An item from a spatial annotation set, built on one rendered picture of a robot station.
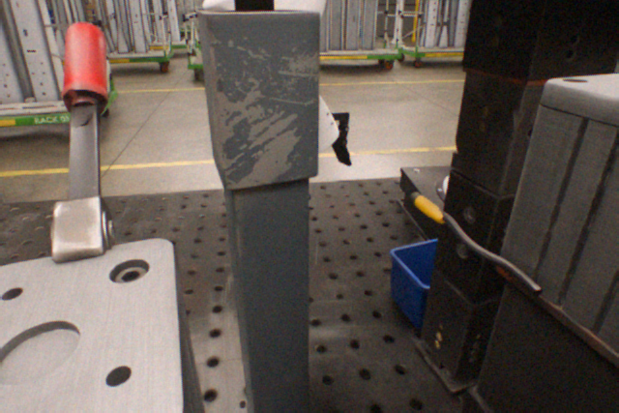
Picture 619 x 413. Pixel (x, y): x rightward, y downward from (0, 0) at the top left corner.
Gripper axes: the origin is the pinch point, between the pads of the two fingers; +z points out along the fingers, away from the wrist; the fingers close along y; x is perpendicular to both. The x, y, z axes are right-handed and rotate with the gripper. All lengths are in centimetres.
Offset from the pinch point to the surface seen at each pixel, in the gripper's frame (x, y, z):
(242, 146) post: 25.5, 14.6, -26.2
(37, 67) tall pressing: -377, 50, -7
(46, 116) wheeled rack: -335, 67, 25
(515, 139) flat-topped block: 31.0, -5.1, -14.0
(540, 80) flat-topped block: 31.6, -8.1, -18.2
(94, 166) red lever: 29.8, 21.6, -31.9
